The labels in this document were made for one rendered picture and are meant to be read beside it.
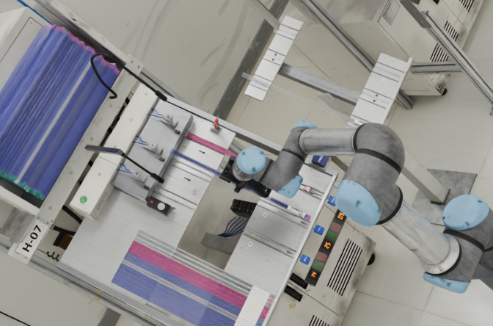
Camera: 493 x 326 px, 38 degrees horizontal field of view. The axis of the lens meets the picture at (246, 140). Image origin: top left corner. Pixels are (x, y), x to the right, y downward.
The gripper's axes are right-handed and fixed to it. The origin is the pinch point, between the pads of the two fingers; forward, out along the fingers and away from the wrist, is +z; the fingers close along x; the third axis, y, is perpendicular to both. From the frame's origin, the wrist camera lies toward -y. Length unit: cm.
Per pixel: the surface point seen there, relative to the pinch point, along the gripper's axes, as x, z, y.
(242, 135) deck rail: -19.0, 14.1, 5.9
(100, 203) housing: 24.5, 17.4, 37.5
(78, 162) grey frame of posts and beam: 17, 13, 50
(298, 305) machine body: 19, 52, -46
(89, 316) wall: 62, 200, 28
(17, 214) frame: 40, 20, 59
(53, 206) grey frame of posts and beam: 33, 13, 50
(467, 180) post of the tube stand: -57, 46, -86
